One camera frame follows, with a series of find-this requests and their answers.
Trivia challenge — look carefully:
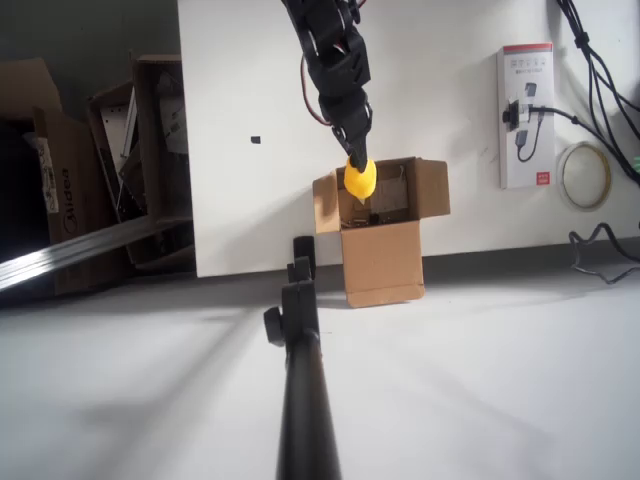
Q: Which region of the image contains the black camera stand pole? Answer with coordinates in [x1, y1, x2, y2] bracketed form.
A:
[263, 234, 344, 480]

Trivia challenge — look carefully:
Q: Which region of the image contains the brown carton with parts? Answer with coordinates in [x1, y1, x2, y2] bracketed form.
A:
[87, 53, 195, 274]

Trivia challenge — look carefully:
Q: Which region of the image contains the aluminium extrusion rail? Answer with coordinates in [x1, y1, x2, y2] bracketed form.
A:
[0, 215, 195, 297]

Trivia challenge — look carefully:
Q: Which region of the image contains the black webcam cable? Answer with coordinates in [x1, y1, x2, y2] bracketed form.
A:
[528, 103, 640, 186]

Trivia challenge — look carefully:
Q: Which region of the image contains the clear tape roll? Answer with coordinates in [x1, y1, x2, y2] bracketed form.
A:
[556, 141, 612, 212]

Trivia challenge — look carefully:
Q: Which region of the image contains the white red product package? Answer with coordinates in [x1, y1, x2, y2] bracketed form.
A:
[496, 42, 555, 190]

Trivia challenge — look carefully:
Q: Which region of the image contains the red white servo cable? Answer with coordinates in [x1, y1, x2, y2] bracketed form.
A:
[298, 49, 334, 127]

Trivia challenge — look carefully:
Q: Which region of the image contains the open cardboard box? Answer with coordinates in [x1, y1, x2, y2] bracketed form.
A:
[312, 156, 451, 309]

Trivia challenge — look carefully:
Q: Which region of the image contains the yellow rubber duck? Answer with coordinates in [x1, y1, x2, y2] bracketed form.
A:
[343, 157, 379, 205]

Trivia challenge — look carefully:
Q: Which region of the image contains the white perforated metal plate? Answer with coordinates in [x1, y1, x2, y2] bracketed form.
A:
[98, 92, 151, 221]

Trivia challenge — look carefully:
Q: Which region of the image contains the brown Midea carton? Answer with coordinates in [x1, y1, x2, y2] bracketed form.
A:
[0, 57, 134, 297]

